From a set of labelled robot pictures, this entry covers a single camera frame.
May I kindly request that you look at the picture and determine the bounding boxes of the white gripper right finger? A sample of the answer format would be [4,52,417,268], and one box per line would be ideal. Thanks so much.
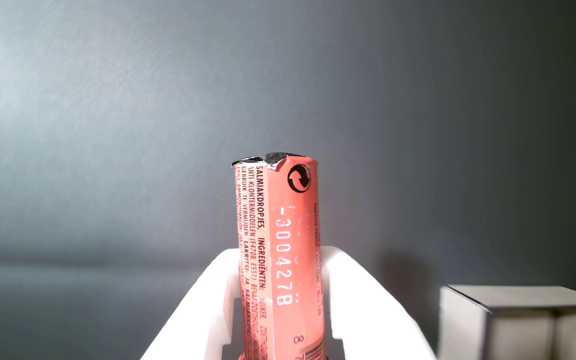
[320,245,437,360]

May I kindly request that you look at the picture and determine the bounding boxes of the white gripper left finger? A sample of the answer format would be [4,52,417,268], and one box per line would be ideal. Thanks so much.
[140,248,243,360]

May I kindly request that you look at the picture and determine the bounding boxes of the red candy roll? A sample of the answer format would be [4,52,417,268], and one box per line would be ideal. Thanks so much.
[231,152,328,360]

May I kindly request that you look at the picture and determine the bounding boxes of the small open cardboard box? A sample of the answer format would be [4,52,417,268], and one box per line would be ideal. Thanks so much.
[437,283,576,360]

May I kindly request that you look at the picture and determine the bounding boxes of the grey table mat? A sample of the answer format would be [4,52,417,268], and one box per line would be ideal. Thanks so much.
[0,0,576,360]

